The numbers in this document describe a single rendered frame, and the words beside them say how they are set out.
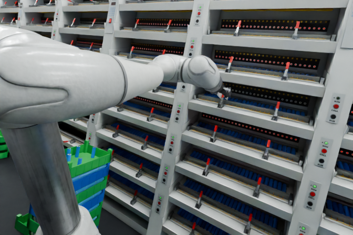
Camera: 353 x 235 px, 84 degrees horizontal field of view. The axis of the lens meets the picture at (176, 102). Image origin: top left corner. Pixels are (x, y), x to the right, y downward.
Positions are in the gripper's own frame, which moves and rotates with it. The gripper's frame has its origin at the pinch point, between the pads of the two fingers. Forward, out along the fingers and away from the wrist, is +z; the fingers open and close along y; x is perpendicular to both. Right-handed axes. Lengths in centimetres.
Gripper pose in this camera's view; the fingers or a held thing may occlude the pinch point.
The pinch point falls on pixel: (222, 95)
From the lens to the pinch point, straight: 108.2
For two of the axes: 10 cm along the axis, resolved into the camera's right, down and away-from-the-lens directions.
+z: 4.3, 2.3, 8.7
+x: 2.9, -9.5, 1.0
